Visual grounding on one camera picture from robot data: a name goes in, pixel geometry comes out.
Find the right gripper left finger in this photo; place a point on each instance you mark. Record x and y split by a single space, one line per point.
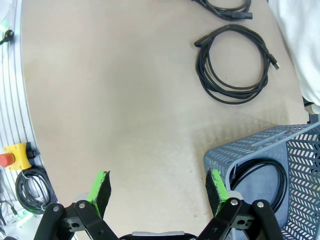
100 190

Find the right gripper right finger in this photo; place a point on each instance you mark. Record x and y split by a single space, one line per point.
217 190

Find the person's left forearm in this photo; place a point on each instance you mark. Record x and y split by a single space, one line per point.
310 80

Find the person's left hand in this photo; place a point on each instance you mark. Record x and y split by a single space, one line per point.
315 108

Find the grey plastic mesh basket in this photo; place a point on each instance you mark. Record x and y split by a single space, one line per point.
250 147

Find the yellow emergency stop button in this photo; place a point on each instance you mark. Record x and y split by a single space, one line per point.
18 155

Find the black power plug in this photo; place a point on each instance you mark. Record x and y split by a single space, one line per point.
8 33

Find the person in white sweatshirt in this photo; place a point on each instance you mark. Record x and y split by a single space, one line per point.
305 25

